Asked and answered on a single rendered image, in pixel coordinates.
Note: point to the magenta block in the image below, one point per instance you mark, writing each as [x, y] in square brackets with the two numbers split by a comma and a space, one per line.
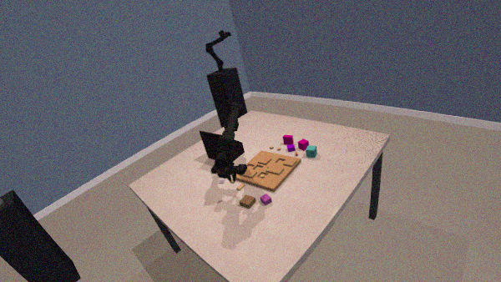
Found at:
[288, 139]

